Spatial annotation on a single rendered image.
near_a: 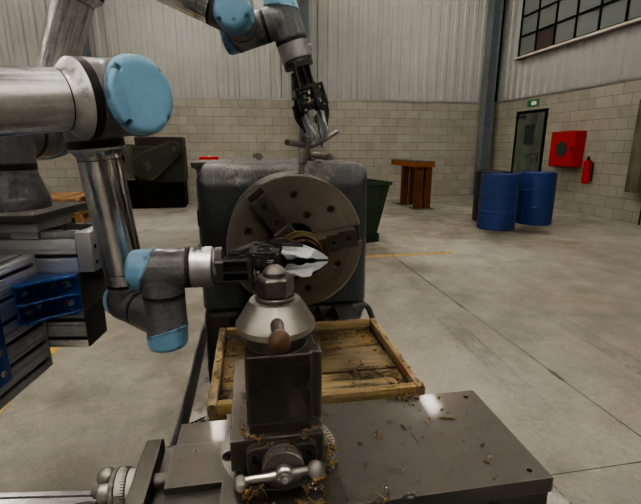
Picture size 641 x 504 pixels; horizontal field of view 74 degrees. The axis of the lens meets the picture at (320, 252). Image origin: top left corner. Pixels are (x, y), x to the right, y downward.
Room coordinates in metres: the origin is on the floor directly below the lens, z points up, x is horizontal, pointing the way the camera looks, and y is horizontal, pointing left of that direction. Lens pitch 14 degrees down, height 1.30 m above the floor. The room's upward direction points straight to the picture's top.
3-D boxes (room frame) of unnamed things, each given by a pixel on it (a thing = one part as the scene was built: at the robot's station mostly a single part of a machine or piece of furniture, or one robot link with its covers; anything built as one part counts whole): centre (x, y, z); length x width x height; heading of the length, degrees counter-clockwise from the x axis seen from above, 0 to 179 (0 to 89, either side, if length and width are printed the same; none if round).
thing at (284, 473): (0.43, 0.05, 0.99); 0.20 x 0.10 x 0.05; 9
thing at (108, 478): (0.37, 0.23, 0.95); 0.07 x 0.04 x 0.04; 99
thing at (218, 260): (0.76, 0.13, 1.08); 0.12 x 0.09 x 0.08; 98
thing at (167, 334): (0.76, 0.30, 0.98); 0.11 x 0.08 x 0.11; 52
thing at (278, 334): (0.35, 0.04, 1.13); 0.04 x 0.02 x 0.02; 9
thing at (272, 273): (0.40, 0.04, 1.17); 0.04 x 0.04 x 0.03
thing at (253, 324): (0.40, 0.04, 1.13); 0.08 x 0.08 x 0.03
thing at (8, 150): (0.97, 0.70, 1.33); 0.13 x 0.12 x 0.14; 1
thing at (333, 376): (0.76, 0.02, 0.89); 0.36 x 0.30 x 0.04; 99
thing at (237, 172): (1.39, 0.15, 1.06); 0.59 x 0.48 x 0.39; 9
